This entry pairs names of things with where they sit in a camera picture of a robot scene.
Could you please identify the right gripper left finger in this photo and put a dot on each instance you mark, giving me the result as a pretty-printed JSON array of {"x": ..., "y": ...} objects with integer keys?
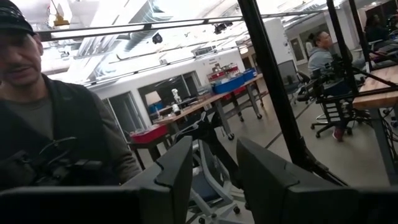
[{"x": 168, "y": 193}]

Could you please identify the white robot figure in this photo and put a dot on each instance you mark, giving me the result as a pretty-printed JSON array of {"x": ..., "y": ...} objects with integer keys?
[{"x": 176, "y": 99}]

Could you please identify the wooden table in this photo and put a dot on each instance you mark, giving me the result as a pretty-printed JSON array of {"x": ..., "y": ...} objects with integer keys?
[{"x": 377, "y": 90}]

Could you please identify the person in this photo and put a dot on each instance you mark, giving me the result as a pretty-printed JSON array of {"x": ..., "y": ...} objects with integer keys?
[
  {"x": 71, "y": 118},
  {"x": 374, "y": 31},
  {"x": 320, "y": 56}
]

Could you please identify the grey office chair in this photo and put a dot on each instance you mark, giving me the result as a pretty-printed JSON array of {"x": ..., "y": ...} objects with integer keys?
[{"x": 211, "y": 174}]

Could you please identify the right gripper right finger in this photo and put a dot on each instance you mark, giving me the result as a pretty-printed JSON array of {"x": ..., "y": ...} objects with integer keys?
[{"x": 273, "y": 193}]

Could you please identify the blue storage bin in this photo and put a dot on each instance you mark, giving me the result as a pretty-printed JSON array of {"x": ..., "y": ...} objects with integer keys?
[{"x": 228, "y": 84}]

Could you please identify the white table lamp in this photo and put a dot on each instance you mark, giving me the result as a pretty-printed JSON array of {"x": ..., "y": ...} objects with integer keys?
[{"x": 153, "y": 98}]

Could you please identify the black aluminium table frame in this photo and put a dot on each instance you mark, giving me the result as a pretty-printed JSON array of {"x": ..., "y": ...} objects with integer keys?
[{"x": 270, "y": 77}]

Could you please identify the red storage bin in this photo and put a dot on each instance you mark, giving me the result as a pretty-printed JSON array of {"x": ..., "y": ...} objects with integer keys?
[{"x": 149, "y": 134}]

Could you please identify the black office chair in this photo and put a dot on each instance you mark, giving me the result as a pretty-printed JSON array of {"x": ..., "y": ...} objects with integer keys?
[{"x": 334, "y": 112}]

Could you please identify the long wooden workbench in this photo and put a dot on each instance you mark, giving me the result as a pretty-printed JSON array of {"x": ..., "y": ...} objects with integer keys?
[{"x": 202, "y": 104}]

